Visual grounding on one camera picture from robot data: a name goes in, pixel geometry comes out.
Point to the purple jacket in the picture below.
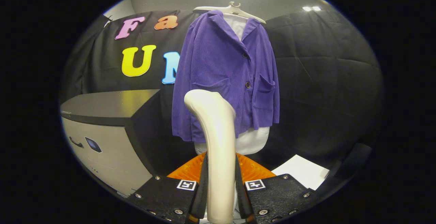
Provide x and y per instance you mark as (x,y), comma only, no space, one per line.
(218,60)

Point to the white clothes hanger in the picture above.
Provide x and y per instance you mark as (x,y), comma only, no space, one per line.
(235,11)

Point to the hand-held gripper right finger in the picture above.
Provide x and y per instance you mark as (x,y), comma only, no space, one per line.
(276,198)

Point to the double strip ceiling light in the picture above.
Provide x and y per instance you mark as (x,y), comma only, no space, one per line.
(311,8)

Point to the small blue cabinet display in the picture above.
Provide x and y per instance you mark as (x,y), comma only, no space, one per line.
(93,145)

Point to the white flat box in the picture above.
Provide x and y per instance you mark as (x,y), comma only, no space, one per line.
(301,171)

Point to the grey cabinet with dark top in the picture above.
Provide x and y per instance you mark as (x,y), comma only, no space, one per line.
(112,103)

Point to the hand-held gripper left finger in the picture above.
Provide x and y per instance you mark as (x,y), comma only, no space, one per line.
(170,196)

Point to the white shirt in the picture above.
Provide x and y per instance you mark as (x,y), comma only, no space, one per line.
(252,140)

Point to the black backdrop cloth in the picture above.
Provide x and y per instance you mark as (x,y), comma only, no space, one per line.
(323,80)

